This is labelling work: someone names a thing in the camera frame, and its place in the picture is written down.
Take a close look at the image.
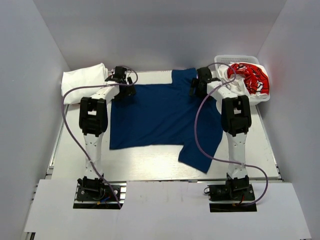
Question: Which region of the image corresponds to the white plastic basket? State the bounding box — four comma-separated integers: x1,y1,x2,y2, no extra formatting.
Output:
214,55,270,106

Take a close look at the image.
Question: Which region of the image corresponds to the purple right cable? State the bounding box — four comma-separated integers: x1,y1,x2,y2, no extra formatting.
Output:
194,62,270,206

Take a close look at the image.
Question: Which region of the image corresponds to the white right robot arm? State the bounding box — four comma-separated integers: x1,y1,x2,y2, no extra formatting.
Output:
189,66,252,181

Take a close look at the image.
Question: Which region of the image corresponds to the purple cable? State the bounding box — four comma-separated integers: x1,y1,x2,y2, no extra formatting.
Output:
61,65,138,209
194,62,270,206

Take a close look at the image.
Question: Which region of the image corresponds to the white t-shirt with red print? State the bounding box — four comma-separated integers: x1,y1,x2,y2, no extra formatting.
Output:
216,62,270,106

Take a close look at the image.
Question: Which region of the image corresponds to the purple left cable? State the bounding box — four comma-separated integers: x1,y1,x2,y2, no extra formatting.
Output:
61,65,138,209

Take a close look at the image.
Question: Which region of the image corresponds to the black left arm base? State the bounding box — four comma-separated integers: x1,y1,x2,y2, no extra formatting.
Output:
73,177,126,210

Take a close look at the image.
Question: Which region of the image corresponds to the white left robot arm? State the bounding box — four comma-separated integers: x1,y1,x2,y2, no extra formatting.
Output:
79,66,136,179

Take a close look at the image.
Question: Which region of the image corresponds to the blue Mickey t-shirt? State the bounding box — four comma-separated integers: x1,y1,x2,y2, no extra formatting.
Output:
109,68,223,173

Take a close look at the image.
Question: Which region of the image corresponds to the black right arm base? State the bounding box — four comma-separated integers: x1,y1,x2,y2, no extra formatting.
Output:
203,184,257,213

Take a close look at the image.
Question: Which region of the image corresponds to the folded white t-shirt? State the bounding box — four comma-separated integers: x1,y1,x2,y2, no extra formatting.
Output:
61,63,108,105

